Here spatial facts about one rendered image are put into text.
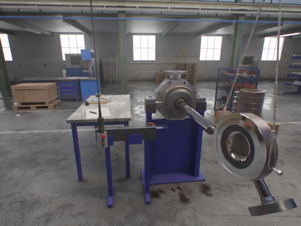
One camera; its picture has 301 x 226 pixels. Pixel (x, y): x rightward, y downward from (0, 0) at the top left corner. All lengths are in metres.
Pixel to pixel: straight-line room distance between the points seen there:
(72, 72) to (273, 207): 12.24
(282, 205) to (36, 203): 2.31
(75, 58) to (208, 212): 11.56
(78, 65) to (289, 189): 11.73
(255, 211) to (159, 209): 1.32
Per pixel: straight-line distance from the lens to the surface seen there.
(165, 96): 1.97
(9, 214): 2.61
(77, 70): 12.51
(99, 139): 1.38
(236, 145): 3.42
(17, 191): 2.89
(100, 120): 1.34
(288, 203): 1.04
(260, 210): 1.02
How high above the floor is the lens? 1.55
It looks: 17 degrees down
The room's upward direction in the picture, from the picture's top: straight up
